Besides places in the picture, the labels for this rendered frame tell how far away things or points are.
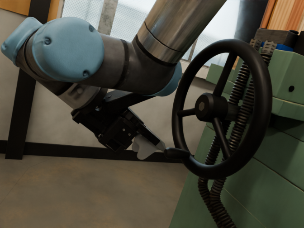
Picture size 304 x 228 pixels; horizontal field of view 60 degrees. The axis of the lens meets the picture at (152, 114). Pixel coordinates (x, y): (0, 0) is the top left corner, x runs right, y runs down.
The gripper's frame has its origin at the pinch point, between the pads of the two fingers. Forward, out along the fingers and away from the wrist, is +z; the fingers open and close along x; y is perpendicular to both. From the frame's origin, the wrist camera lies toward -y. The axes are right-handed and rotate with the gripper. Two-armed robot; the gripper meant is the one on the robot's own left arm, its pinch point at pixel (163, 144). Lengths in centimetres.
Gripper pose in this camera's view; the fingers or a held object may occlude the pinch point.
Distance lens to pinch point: 58.4
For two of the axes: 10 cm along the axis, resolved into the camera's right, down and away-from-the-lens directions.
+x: 3.7, 3.5, -8.6
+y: -6.9, 7.3, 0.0
